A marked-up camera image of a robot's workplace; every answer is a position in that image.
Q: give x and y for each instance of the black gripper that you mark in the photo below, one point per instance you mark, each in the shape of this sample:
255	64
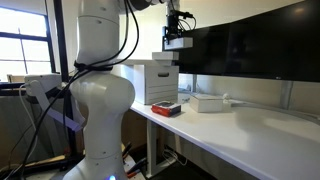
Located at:
174	25

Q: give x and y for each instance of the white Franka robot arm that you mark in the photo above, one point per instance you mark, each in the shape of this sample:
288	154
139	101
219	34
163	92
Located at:
100	96

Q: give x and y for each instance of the white storage box lid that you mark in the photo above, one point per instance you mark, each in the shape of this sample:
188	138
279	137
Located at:
140	62

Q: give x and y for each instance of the large white storage box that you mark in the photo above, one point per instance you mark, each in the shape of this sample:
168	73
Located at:
156	85

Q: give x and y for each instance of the wide white lidded box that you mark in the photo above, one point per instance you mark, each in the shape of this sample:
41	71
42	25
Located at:
206	104

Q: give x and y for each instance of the black computer monitor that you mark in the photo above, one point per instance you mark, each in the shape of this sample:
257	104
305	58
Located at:
206	56
276	43

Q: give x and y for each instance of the grey monitor stand pole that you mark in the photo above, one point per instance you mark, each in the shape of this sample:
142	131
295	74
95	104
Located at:
194	83

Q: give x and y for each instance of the small round white object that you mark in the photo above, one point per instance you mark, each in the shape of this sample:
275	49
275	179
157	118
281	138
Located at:
226	96

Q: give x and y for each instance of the brown cardboard panel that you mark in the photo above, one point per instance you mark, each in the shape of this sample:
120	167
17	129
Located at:
133	131

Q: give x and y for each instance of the white table leg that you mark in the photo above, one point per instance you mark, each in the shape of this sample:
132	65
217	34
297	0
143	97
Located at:
151	146

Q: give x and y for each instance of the white articulated stand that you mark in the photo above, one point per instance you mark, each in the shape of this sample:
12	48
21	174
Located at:
43	81

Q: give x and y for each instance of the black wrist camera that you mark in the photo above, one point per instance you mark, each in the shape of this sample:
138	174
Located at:
185	14

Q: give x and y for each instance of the black vertical post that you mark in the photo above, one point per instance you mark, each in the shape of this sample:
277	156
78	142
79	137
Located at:
58	33

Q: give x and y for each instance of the window with black frame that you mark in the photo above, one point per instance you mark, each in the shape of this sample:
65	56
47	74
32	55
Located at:
33	50

